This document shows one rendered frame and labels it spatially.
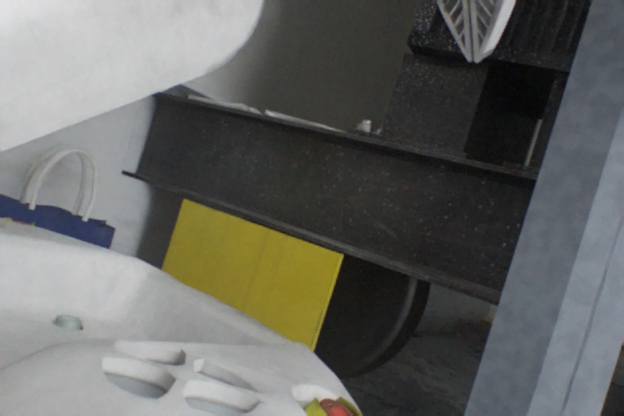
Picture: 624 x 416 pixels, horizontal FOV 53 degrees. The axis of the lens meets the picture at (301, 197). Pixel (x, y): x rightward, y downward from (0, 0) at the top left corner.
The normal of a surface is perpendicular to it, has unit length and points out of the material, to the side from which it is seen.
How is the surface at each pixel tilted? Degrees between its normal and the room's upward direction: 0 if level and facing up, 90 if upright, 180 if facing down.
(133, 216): 90
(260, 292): 90
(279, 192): 90
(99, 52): 93
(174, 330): 68
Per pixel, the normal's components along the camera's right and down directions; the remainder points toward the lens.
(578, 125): -0.63, -0.21
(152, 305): -0.49, -0.53
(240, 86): 0.78, 0.24
